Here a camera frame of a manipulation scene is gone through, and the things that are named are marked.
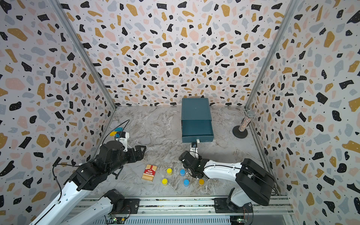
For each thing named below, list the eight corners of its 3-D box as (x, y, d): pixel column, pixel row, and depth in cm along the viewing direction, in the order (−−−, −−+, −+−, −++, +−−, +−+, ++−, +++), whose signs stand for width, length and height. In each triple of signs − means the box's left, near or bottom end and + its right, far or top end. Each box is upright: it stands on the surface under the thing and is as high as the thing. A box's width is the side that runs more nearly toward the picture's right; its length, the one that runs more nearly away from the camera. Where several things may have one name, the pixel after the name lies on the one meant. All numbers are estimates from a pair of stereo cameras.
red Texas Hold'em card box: (141, 180, 85) (140, 179, 83) (147, 165, 91) (147, 163, 89) (152, 182, 84) (151, 181, 82) (157, 167, 90) (157, 165, 88)
